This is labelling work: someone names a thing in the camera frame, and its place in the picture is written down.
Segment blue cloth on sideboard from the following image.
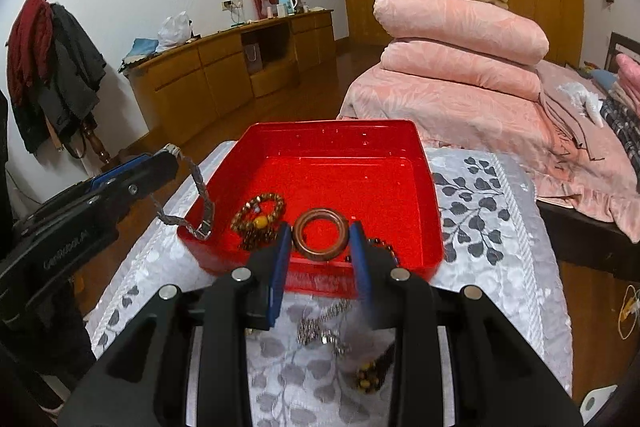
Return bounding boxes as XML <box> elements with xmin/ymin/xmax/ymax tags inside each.
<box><xmin>118</xmin><ymin>38</ymin><xmax>158</xmax><ymax>72</ymax></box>

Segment silver chain necklace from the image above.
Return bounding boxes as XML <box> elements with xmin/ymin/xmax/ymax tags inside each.
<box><xmin>295</xmin><ymin>298</ymin><xmax>354</xmax><ymax>358</ymax></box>

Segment pink folded clothes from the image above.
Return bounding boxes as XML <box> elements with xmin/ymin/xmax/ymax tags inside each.
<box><xmin>615</xmin><ymin>53</ymin><xmax>640</xmax><ymax>112</ymax></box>

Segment plaid folded shirt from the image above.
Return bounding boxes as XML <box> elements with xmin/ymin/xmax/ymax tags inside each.
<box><xmin>600</xmin><ymin>96</ymin><xmax>640</xmax><ymax>176</ymax></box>

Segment hanging red garment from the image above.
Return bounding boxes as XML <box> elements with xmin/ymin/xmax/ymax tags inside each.
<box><xmin>6</xmin><ymin>0</ymin><xmax>53</xmax><ymax>106</ymax></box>

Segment pink bed sheet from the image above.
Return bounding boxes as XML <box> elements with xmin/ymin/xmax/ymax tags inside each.
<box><xmin>338</xmin><ymin>65</ymin><xmax>639</xmax><ymax>242</ymax></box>

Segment multicolour bead bracelet wooden ring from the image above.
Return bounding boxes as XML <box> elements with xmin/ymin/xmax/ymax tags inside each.
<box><xmin>290</xmin><ymin>207</ymin><xmax>400</xmax><ymax>266</ymax></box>

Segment white leaf pattern bedspread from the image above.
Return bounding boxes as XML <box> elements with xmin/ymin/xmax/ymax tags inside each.
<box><xmin>86</xmin><ymin>148</ymin><xmax>573</xmax><ymax>426</ymax></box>

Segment long wooden sideboard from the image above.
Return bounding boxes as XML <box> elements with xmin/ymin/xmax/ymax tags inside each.
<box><xmin>124</xmin><ymin>9</ymin><xmax>335</xmax><ymax>145</ymax></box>

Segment hanging dark clothes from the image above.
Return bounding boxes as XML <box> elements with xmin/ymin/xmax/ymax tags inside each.
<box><xmin>6</xmin><ymin>0</ymin><xmax>106</xmax><ymax>159</ymax></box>

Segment red metal tin box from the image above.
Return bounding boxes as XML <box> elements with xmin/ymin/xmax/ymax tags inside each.
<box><xmin>178</xmin><ymin>119</ymin><xmax>444</xmax><ymax>280</ymax></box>

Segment white plastic bag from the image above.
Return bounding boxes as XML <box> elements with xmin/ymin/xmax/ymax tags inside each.
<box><xmin>156</xmin><ymin>11</ymin><xmax>192</xmax><ymax>53</ymax></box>

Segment wall power socket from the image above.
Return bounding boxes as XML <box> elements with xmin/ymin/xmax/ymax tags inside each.
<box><xmin>221</xmin><ymin>0</ymin><xmax>244</xmax><ymax>11</ymax></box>

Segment lower pink folded quilt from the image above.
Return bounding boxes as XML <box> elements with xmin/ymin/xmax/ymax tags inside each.
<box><xmin>381</xmin><ymin>40</ymin><xmax>541</xmax><ymax>102</ymax></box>

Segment silver wrist watch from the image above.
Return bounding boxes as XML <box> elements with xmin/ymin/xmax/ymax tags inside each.
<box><xmin>151</xmin><ymin>143</ymin><xmax>216</xmax><ymax>241</ymax></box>

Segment black and amber bead bracelet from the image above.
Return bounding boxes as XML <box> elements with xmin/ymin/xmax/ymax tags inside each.
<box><xmin>354</xmin><ymin>345</ymin><xmax>396</xmax><ymax>396</ymax></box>

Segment wooden coat stand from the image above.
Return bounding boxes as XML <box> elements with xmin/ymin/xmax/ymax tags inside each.
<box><xmin>29</xmin><ymin>0</ymin><xmax>122</xmax><ymax>172</ymax></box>

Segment brown wooden bead bracelet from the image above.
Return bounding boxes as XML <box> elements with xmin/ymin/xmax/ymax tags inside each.
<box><xmin>229</xmin><ymin>190</ymin><xmax>288</xmax><ymax>252</ymax></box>

